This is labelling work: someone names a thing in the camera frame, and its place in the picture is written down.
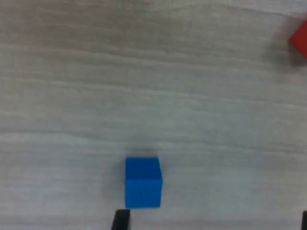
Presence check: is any blue cube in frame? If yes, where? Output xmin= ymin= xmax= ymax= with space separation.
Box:
xmin=124 ymin=157 xmax=163 ymax=209

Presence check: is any red cube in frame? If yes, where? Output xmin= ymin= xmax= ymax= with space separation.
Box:
xmin=288 ymin=19 xmax=307 ymax=60

